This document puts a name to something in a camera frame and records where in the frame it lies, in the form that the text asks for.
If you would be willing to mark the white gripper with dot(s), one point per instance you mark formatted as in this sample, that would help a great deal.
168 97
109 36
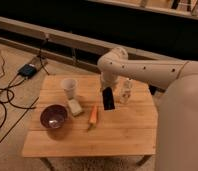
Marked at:
108 80

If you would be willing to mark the black eraser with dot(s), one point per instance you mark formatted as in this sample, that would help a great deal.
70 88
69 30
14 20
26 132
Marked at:
108 99

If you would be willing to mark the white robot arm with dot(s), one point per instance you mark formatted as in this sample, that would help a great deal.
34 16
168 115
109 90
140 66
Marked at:
177 125

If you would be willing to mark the white ceramic cup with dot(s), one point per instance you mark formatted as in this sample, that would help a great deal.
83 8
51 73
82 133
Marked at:
69 87

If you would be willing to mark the purple ceramic bowl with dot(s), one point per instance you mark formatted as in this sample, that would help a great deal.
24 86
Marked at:
53 116

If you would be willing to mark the long wooden beam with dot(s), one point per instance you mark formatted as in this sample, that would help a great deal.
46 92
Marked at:
91 45

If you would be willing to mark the orange carrot toy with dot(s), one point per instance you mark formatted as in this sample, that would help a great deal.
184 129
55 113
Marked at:
93 117

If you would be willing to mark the white block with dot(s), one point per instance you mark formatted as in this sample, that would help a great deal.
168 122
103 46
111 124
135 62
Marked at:
75 107

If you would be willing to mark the wooden table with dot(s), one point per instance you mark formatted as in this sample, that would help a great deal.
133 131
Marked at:
128 129

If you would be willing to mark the black power adapter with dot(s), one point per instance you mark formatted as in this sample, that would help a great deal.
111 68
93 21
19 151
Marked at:
27 71

